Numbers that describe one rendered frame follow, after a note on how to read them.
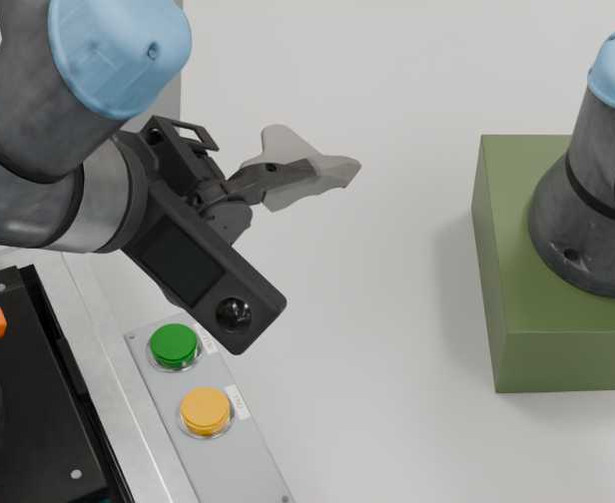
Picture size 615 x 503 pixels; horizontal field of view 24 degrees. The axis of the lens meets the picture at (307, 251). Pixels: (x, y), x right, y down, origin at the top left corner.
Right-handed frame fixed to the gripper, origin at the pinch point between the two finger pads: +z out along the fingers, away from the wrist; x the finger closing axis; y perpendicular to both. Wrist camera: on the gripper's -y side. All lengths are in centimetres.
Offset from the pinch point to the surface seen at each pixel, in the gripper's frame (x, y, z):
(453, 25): -6, 35, 53
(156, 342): 19.5, 8.6, 7.1
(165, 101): 61, 111, 116
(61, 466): 27.5, 2.2, -1.7
